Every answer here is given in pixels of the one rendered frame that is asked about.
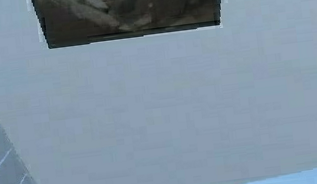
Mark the dark framed wall picture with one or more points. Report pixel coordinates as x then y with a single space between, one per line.
129 9

